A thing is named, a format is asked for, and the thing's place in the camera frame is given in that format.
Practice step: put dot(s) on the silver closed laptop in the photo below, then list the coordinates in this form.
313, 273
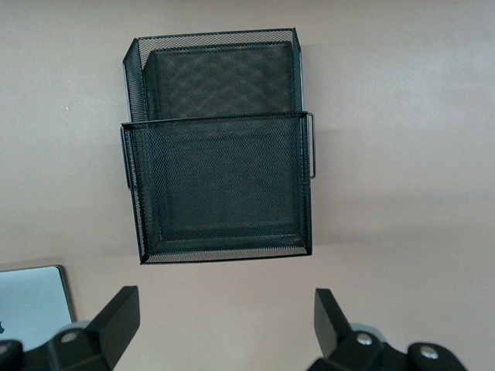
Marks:
35, 301

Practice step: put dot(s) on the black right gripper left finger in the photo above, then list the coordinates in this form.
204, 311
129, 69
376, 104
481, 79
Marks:
116, 324

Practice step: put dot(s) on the black mesh two-tier tray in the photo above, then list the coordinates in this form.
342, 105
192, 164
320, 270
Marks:
220, 185

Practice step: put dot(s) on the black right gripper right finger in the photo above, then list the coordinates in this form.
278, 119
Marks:
328, 324

